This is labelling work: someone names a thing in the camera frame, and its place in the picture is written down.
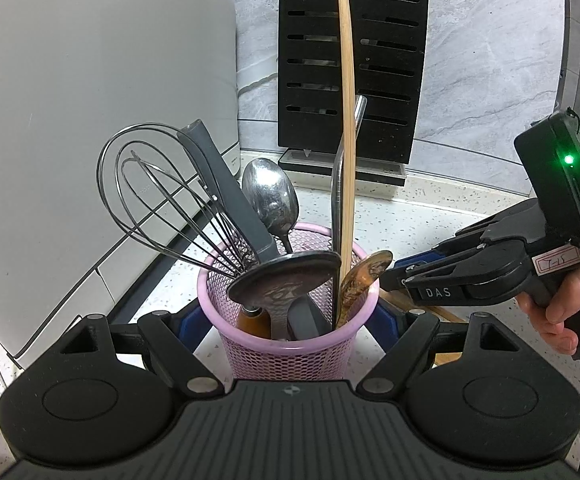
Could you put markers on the pink mesh utensil holder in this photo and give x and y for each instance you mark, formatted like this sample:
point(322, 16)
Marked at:
point(290, 360)

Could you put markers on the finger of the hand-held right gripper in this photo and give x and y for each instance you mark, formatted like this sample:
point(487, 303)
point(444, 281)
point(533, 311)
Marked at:
point(419, 259)
point(394, 280)

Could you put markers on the grey peeler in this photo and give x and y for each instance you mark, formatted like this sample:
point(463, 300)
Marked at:
point(230, 195)

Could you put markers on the black knife block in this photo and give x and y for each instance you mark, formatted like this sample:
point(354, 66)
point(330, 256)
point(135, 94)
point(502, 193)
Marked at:
point(320, 132)

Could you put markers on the white countertop appliance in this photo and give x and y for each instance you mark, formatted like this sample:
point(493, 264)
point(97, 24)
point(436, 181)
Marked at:
point(95, 60)

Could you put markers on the golden spoon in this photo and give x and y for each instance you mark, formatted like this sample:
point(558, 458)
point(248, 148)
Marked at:
point(364, 277)

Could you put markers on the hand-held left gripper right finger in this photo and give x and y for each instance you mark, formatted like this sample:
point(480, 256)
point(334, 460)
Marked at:
point(389, 327)

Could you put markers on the grey knife block tray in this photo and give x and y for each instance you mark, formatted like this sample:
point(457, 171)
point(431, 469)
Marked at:
point(384, 172)

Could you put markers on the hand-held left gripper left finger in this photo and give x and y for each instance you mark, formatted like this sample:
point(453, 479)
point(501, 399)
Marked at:
point(192, 330)

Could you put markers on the flat wooden spatula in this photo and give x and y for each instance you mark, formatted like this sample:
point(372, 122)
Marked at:
point(447, 359)

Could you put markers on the plain steel spoon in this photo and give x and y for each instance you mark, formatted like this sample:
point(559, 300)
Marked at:
point(270, 195)

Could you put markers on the person's right hand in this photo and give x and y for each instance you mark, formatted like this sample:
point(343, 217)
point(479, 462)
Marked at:
point(549, 315)

